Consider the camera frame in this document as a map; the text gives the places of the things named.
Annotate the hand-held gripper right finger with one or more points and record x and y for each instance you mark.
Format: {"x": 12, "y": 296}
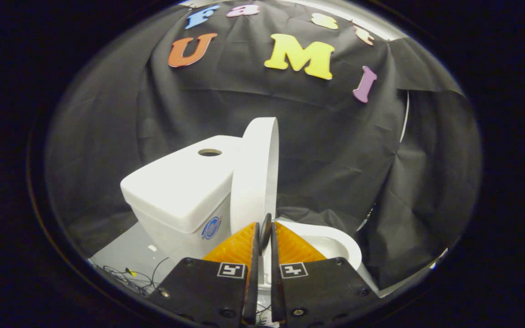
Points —
{"x": 275, "y": 282}

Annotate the black backdrop cloth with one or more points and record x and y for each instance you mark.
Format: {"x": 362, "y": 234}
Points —
{"x": 335, "y": 150}

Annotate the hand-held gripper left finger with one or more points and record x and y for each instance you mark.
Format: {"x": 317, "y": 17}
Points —
{"x": 252, "y": 282}

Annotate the white toilet lid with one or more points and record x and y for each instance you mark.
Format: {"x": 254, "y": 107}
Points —
{"x": 255, "y": 182}

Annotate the small yellow black object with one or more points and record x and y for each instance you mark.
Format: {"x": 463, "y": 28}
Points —
{"x": 131, "y": 272}

